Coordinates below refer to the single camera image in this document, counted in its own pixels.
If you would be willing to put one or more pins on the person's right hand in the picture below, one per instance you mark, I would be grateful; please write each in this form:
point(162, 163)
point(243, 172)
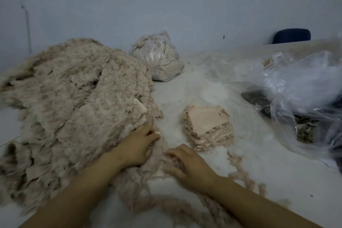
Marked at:
point(192, 170)

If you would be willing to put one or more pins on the person's left hand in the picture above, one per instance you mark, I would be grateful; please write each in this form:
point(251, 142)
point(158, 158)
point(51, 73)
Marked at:
point(134, 147)

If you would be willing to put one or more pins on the beige scrap strips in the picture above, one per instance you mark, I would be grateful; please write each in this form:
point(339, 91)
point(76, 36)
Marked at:
point(155, 196)

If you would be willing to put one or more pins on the stack of sorted beige pieces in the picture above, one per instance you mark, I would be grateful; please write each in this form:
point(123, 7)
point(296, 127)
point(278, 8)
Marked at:
point(207, 126)

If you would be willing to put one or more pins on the large pile beige fabric scraps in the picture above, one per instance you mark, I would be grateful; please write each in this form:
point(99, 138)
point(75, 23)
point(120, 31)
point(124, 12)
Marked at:
point(69, 113)

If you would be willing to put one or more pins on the person's left forearm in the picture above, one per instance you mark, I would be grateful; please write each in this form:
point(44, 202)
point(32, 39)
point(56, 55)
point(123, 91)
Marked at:
point(67, 198)

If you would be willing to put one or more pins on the person's right forearm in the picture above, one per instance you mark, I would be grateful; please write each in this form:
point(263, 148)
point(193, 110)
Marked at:
point(262, 209)

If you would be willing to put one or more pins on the beige fur pile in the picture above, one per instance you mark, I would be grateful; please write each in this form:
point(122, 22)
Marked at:
point(269, 60)

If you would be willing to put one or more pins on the clear bag of beige scraps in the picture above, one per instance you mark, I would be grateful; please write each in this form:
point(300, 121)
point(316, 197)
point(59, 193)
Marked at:
point(157, 57)

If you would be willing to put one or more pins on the large clear plastic bag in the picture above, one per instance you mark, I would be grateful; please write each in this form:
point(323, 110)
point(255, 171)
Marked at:
point(307, 89)

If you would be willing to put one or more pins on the blue chair back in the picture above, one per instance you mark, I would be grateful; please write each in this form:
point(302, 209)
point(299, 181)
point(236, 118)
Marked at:
point(292, 36)

